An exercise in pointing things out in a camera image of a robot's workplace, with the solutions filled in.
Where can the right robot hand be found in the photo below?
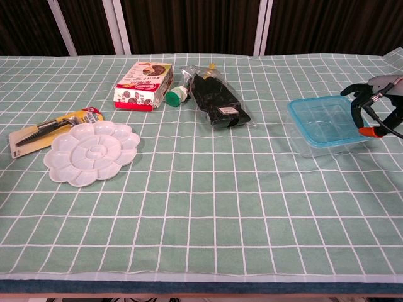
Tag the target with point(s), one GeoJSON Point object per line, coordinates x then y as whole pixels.
{"type": "Point", "coordinates": [384, 82]}

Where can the blue translucent square lid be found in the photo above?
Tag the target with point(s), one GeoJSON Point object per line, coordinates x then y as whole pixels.
{"type": "Point", "coordinates": [321, 122]}

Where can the clear plastic container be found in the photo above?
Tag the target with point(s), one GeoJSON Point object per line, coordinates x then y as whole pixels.
{"type": "Point", "coordinates": [315, 152]}

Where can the red white cookie box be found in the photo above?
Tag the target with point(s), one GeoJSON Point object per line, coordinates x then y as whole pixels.
{"type": "Point", "coordinates": [138, 91]}

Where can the black gloves in clear bag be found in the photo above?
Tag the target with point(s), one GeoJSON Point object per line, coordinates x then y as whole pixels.
{"type": "Point", "coordinates": [217, 97]}

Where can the dark pleated curtain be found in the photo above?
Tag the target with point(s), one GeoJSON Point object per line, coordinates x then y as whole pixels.
{"type": "Point", "coordinates": [189, 25]}

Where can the small bottle with green cap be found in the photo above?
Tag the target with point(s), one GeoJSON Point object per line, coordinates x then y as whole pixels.
{"type": "Point", "coordinates": [173, 98]}

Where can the green checked tablecloth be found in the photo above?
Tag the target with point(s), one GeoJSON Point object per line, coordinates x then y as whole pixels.
{"type": "Point", "coordinates": [201, 204]}

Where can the white flower paint palette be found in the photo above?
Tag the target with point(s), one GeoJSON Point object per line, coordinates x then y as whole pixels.
{"type": "Point", "coordinates": [91, 151]}

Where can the razor in yellow blister pack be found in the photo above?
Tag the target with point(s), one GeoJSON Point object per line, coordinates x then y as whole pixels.
{"type": "Point", "coordinates": [31, 138]}

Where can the white metal frame post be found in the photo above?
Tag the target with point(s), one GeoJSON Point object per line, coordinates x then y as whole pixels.
{"type": "Point", "coordinates": [261, 31]}
{"type": "Point", "coordinates": [63, 31]}
{"type": "Point", "coordinates": [118, 31]}

